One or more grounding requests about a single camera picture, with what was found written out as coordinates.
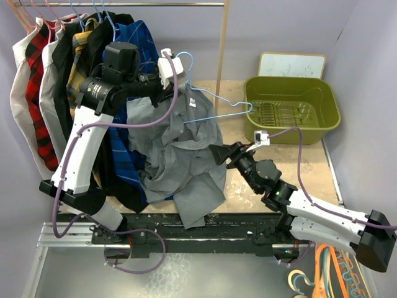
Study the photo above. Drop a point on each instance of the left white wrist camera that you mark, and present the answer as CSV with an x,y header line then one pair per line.
x,y
166,73

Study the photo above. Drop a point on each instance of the olive green plastic bin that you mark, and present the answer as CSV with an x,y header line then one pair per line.
x,y
283,102

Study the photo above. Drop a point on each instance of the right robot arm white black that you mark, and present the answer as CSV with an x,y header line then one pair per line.
x,y
368,236

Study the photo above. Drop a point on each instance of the metal clothes rail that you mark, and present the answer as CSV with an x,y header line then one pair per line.
x,y
120,4

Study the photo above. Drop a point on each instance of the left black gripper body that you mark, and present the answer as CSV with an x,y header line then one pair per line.
x,y
152,89

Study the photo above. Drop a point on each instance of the pink hanger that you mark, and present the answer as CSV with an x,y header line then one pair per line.
x,y
29,22

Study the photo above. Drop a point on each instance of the wooden clothes rack frame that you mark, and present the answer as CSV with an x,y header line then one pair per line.
x,y
220,53

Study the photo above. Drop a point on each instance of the small whiteboard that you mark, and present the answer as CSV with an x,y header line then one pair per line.
x,y
291,65

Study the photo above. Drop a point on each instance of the grey shirt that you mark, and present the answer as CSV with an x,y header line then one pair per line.
x,y
178,162

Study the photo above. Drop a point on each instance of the yellow plaid shirt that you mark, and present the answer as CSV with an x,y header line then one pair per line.
x,y
80,65

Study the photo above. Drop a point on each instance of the beige shirt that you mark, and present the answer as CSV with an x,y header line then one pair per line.
x,y
18,102

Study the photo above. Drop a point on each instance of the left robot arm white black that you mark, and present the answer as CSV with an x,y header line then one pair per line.
x,y
99,98

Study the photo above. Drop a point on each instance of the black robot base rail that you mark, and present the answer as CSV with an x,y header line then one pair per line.
x,y
224,233

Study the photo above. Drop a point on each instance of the black dark shirt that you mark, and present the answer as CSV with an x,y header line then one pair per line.
x,y
63,60

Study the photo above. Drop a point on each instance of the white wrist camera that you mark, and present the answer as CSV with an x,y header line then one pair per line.
x,y
166,73
261,139

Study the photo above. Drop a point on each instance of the red plaid shirt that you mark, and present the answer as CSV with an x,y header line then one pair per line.
x,y
33,54

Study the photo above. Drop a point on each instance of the blue plaid shirt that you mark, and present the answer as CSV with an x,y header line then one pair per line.
x,y
136,40

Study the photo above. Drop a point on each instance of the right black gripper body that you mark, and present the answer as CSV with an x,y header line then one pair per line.
x,y
244,161

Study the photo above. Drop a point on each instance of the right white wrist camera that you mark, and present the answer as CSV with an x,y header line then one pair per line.
x,y
261,139

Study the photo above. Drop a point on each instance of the yellow hanger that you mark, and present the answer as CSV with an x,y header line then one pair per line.
x,y
349,276

